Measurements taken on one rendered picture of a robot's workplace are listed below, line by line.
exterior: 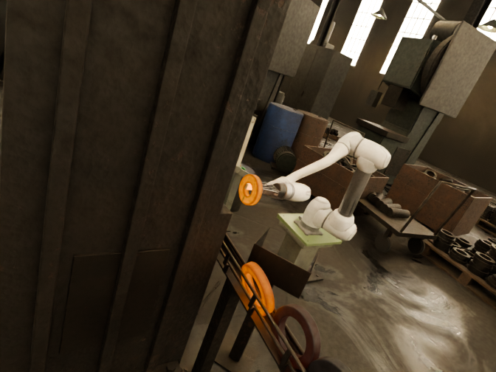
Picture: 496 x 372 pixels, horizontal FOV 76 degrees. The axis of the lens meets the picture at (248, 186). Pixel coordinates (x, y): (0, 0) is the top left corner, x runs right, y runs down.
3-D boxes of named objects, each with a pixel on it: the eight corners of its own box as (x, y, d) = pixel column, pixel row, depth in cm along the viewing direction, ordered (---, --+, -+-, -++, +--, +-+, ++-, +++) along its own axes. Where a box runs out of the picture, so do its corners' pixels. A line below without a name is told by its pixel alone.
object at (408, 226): (429, 264, 356) (478, 190, 322) (390, 263, 327) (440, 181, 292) (361, 209, 453) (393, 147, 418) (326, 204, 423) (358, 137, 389)
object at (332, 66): (288, 139, 735) (322, 50, 663) (313, 153, 682) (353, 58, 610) (269, 136, 694) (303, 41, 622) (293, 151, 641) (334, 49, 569)
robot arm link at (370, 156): (329, 223, 247) (354, 238, 237) (318, 232, 236) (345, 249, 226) (367, 134, 203) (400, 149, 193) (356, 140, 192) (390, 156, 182)
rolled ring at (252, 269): (278, 292, 101) (269, 297, 99) (271, 322, 112) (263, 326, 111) (250, 251, 113) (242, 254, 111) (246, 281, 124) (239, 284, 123)
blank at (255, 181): (261, 184, 150) (267, 185, 152) (246, 167, 160) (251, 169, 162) (249, 211, 156) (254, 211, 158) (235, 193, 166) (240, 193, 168)
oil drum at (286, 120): (263, 164, 497) (284, 109, 465) (245, 149, 540) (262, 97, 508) (291, 167, 532) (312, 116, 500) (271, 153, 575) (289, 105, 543)
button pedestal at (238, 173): (215, 234, 269) (238, 168, 247) (204, 218, 286) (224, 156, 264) (231, 233, 278) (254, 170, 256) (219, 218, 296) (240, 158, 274)
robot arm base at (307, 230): (307, 218, 262) (309, 213, 260) (323, 235, 246) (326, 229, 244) (290, 218, 253) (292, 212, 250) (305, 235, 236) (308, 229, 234)
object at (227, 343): (254, 388, 154) (311, 273, 128) (208, 359, 161) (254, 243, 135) (267, 358, 173) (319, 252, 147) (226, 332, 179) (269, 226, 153)
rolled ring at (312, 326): (295, 291, 102) (288, 293, 100) (331, 344, 90) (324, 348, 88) (271, 325, 111) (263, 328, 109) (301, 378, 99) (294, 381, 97)
